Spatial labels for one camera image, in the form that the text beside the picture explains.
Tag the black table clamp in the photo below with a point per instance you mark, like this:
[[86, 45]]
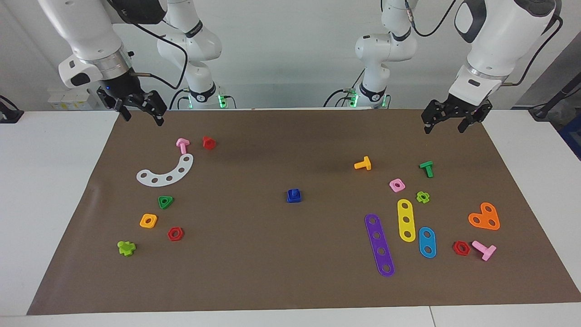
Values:
[[10, 114]]

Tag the purple four-hole strip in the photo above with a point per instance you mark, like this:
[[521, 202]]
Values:
[[380, 244]]

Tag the orange heart-shaped plate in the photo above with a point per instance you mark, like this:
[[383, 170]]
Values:
[[484, 217]]

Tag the black stand pole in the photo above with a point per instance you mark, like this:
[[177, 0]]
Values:
[[556, 97]]

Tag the lime green flower nut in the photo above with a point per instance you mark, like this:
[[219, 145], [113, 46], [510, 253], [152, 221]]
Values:
[[426, 200]]

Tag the blue crate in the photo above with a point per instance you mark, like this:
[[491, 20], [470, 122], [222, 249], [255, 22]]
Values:
[[573, 136]]

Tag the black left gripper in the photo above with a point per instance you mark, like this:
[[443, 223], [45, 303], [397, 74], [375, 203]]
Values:
[[456, 109]]

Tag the pink square nut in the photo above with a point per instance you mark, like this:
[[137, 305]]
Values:
[[392, 187]]

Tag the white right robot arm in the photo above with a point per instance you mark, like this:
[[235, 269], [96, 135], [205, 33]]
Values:
[[81, 27]]

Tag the brown table mat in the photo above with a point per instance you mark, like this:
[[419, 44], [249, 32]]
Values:
[[272, 263]]

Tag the red plastic bolt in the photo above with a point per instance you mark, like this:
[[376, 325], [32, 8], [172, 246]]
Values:
[[209, 143]]

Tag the yellow three-hole plate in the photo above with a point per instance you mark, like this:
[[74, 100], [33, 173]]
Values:
[[406, 213]]

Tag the orange plastic bolt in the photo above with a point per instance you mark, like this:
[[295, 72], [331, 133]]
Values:
[[364, 163]]

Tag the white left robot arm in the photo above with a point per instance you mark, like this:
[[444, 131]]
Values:
[[499, 36]]

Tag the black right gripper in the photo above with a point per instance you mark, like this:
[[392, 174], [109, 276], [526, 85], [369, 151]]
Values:
[[123, 88]]

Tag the green triangle nut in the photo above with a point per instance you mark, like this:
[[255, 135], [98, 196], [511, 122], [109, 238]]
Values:
[[169, 200]]

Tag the blue two-hole plate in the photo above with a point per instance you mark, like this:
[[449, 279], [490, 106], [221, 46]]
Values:
[[427, 242]]

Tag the blue square nut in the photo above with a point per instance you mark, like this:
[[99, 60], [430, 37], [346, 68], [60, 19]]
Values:
[[290, 200]]

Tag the red hex nut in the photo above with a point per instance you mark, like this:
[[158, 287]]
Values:
[[170, 235], [455, 249]]

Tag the orange square nut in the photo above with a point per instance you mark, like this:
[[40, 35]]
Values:
[[142, 222]]

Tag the green plastic bolt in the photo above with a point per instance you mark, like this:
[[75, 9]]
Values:
[[427, 167]]

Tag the pink plastic bolt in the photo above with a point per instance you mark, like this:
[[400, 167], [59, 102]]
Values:
[[182, 144], [485, 250]]

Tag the lime green cross bolt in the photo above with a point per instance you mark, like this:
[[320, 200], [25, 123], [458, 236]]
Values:
[[125, 248]]

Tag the white curved perforated plate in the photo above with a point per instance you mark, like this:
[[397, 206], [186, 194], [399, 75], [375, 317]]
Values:
[[162, 180]]

